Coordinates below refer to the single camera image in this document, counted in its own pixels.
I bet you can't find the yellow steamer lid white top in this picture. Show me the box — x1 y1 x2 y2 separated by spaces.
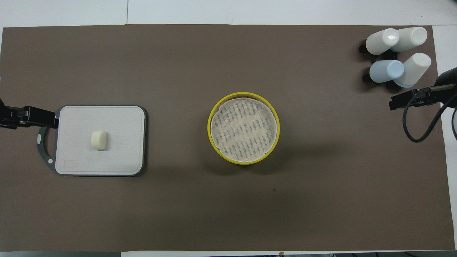
207 92 281 164

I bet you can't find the light blue plastic cup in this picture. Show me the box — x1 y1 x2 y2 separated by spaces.
369 60 405 84

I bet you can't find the brown table mat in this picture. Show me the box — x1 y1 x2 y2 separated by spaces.
0 24 456 252

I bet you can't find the white steamed bun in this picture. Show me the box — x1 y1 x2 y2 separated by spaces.
90 130 108 151

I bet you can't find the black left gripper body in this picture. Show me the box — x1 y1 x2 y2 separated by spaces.
0 97 25 129

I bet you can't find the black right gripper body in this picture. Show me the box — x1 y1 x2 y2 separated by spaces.
428 67 457 106

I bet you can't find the white cutting board grey rim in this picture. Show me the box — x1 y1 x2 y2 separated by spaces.
37 105 147 177

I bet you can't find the yellow bamboo steamer base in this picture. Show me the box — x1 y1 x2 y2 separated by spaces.
217 153 275 166

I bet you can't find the white cup with blue rim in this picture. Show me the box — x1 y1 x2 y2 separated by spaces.
393 53 432 88
390 27 428 53

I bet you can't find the black cup rack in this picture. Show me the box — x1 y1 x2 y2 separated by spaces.
359 43 404 83

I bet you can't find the white plastic cup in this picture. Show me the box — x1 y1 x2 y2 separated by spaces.
366 28 400 55

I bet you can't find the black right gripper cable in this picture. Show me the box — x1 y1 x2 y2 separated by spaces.
403 94 457 143

